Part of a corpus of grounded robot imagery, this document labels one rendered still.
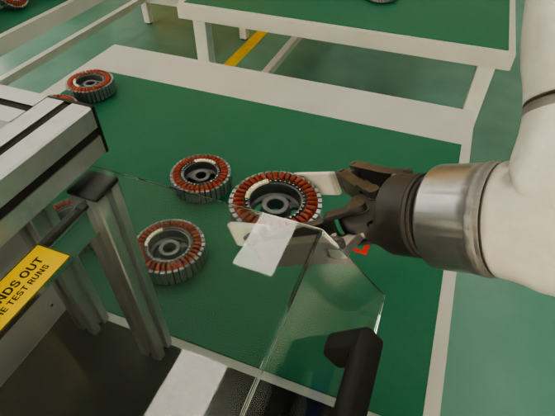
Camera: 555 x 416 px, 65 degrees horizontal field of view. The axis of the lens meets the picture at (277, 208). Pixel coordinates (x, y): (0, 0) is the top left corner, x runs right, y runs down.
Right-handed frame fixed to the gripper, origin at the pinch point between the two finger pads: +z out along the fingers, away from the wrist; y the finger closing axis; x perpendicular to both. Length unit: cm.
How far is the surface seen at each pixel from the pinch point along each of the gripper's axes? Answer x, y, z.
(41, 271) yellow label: 11.3, -25.3, -7.2
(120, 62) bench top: 25, 30, 80
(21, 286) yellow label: 11.2, -26.8, -7.4
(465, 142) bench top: -19, 55, 4
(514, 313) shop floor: -98, 86, 17
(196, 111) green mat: 8, 26, 50
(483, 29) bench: -9, 116, 21
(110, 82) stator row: 21, 19, 67
